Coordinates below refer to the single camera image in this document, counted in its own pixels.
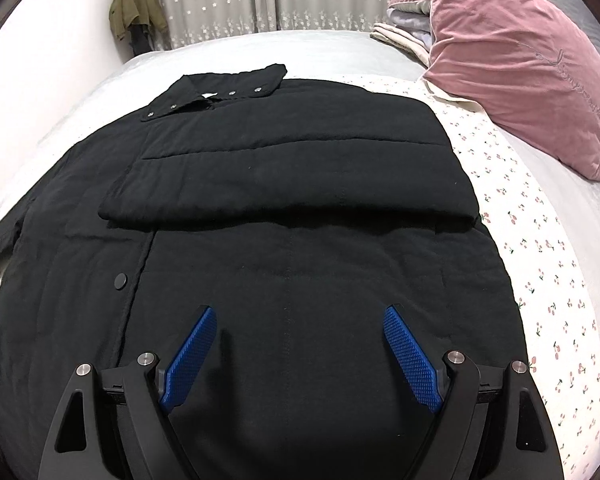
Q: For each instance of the olive green hanging jacket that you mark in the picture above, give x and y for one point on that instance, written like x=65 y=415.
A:
x=135 y=2

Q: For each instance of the pink grey folded blanket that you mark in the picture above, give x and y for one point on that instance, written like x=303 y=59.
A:
x=410 y=7

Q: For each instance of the pink velvet pillow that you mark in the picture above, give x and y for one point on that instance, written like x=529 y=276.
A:
x=520 y=60

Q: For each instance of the bed with grey sheet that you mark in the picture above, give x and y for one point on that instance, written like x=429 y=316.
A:
x=305 y=50

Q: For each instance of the cherry print blanket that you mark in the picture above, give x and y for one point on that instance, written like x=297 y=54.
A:
x=530 y=235

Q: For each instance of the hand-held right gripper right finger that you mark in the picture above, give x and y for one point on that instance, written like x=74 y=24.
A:
x=412 y=360

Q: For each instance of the pale pink folded sheet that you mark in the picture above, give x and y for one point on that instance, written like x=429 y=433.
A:
x=400 y=40

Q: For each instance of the black padded jacket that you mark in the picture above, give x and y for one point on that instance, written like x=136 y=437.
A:
x=280 y=240

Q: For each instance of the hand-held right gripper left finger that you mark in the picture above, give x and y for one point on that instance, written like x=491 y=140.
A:
x=187 y=360

